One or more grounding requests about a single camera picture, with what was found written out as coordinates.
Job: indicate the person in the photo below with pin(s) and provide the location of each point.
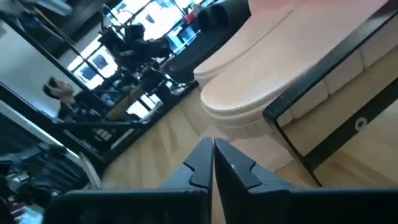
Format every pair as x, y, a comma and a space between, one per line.
62, 90

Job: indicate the black slide sandal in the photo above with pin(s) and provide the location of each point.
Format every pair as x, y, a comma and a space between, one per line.
192, 53
203, 18

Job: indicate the wooden shelf with black frame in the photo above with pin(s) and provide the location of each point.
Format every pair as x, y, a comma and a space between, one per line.
311, 80

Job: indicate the black aluminium table frame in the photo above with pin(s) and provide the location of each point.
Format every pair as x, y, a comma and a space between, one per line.
149, 124

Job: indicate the pink slide sandal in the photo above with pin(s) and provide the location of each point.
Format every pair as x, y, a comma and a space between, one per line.
236, 46
264, 71

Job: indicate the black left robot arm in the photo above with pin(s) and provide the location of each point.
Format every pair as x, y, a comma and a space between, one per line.
136, 46

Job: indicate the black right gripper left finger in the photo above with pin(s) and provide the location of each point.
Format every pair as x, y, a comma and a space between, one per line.
199, 168

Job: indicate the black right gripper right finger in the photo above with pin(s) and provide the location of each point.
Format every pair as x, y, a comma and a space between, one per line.
236, 174

